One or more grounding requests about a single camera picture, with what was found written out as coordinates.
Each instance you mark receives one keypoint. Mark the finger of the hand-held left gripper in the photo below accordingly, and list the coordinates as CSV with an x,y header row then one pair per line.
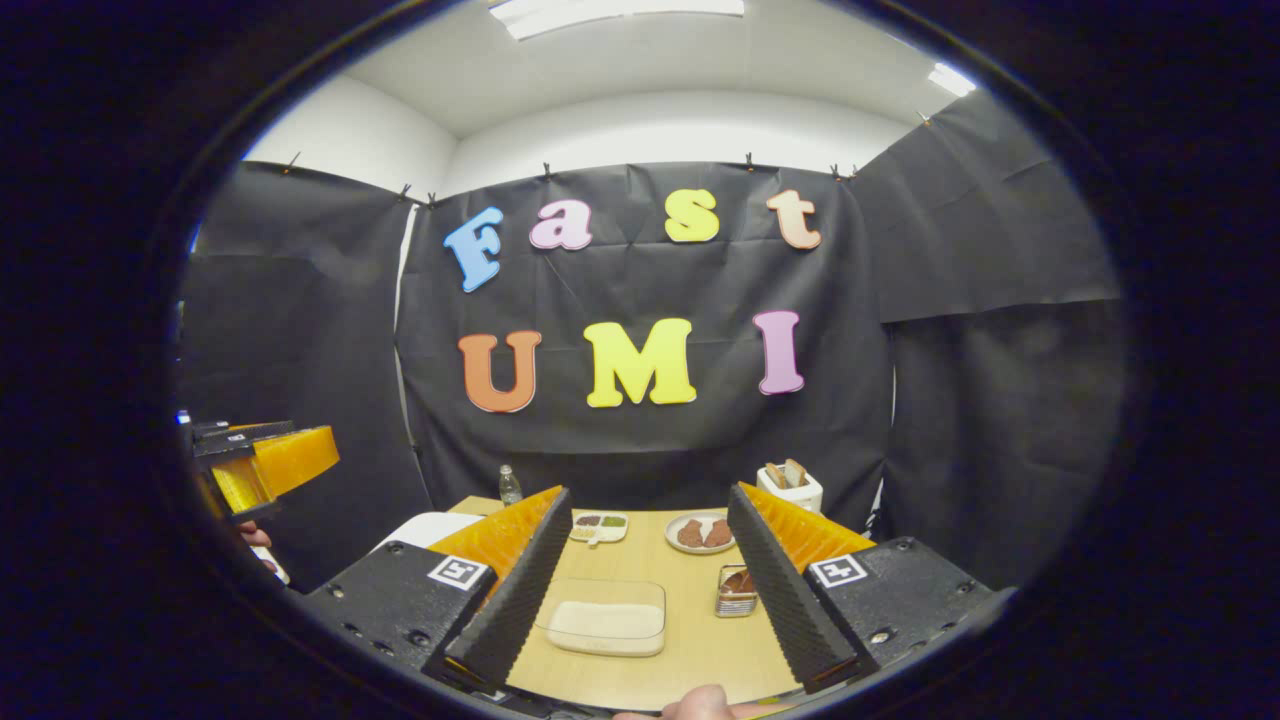
x,y
240,488
295,460

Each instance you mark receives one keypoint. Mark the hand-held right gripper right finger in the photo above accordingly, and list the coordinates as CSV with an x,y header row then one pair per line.
x,y
780,600

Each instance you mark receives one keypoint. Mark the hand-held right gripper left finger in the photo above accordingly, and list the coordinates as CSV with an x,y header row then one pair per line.
x,y
520,600

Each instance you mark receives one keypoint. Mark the brown wooden spoon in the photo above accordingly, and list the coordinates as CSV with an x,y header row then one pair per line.
x,y
737,582

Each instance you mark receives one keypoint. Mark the white rice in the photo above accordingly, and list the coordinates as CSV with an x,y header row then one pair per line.
x,y
605,625

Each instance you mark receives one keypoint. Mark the white rice cooker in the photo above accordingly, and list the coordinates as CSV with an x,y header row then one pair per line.
x,y
425,530

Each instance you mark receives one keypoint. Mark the clear plastic container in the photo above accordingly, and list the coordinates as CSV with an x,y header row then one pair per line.
x,y
600,590

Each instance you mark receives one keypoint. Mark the brown meat piece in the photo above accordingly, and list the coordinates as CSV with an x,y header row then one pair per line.
x,y
690,534
718,533

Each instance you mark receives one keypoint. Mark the white round plate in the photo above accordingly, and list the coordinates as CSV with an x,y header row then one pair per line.
x,y
700,550

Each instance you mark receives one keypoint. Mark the white toaster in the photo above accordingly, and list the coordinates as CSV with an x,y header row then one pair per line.
x,y
790,497

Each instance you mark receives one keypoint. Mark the white divided grain tray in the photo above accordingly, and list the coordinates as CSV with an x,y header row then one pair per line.
x,y
600,527

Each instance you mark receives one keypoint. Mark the clear plastic water bottle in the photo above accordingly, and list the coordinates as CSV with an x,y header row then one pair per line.
x,y
509,488

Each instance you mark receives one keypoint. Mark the toast bread slice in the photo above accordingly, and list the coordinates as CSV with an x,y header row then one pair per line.
x,y
796,471
775,475

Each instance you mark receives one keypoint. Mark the black backdrop cloth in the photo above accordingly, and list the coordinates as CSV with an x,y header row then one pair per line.
x,y
650,280

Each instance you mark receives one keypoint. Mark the small ceiling light panel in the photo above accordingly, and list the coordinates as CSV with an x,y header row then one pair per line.
x,y
951,79

